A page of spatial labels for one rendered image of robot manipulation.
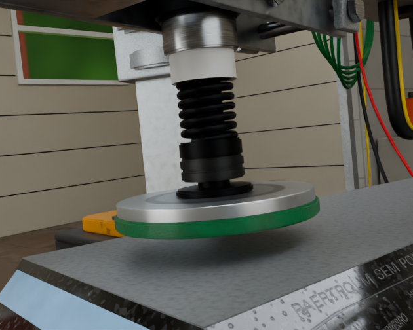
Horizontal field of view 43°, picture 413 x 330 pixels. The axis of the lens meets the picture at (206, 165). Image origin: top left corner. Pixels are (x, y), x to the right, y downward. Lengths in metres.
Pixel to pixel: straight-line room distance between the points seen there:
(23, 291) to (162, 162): 0.90
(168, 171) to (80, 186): 6.03
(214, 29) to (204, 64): 0.04
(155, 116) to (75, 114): 6.03
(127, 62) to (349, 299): 1.11
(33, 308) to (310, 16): 0.44
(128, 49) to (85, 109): 6.12
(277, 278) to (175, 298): 0.09
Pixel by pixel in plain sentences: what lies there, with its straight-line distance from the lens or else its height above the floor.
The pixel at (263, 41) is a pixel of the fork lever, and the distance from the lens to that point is 0.76.
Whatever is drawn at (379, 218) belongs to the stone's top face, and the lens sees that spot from 0.67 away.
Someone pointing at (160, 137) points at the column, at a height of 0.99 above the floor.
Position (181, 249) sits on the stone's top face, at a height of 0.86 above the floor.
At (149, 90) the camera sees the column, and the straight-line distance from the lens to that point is 1.44.
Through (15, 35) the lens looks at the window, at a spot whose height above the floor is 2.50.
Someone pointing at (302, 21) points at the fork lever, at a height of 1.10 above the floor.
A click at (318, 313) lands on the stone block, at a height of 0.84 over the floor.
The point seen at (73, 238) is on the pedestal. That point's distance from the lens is 1.50.
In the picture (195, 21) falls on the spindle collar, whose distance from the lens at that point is 0.54.
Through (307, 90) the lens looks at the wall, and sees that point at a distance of 6.64.
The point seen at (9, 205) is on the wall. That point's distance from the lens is 6.96.
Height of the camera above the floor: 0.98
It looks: 3 degrees down
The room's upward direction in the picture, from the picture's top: 6 degrees counter-clockwise
